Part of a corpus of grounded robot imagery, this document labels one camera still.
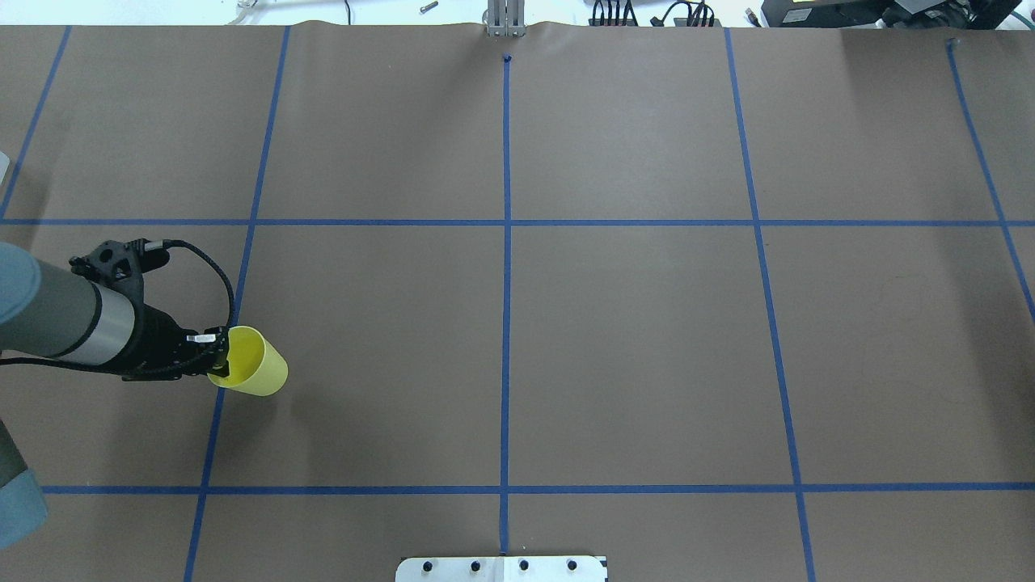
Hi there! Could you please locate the brown paper table cover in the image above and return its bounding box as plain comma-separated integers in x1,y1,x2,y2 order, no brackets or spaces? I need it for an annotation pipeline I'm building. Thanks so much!
2,22,1033,581

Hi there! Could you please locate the aluminium frame post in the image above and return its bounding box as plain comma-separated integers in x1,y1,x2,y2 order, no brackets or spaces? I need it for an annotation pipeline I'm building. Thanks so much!
482,0,527,38

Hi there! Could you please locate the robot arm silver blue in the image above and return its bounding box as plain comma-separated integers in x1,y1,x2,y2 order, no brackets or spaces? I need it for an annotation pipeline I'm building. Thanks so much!
1,238,230,381

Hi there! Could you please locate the yellow plastic cup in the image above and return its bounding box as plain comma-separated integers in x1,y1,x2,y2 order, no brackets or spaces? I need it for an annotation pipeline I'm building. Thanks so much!
206,327,289,397

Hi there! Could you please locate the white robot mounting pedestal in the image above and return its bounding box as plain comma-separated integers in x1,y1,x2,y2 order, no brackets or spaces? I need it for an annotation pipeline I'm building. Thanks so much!
395,555,610,581

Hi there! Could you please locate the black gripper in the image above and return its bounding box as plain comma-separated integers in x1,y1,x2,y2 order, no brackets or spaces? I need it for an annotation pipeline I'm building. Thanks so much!
121,305,230,381

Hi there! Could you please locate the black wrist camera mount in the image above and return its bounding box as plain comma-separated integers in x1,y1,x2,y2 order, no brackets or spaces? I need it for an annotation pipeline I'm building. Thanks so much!
68,238,170,305

